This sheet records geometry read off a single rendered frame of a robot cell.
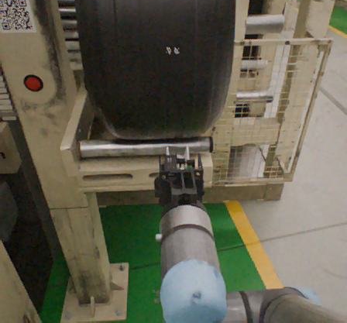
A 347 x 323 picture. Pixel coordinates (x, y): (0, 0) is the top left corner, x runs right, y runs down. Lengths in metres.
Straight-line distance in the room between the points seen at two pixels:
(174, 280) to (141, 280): 1.27
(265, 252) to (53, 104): 1.28
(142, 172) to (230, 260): 0.97
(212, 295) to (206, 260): 0.04
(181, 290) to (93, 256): 0.96
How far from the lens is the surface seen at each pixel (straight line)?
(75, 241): 1.28
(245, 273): 1.73
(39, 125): 0.96
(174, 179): 0.55
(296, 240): 1.91
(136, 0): 0.61
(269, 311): 0.49
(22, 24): 0.84
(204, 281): 0.41
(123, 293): 1.65
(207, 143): 0.87
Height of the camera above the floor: 1.44
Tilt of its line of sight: 38 degrees down
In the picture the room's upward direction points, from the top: straight up
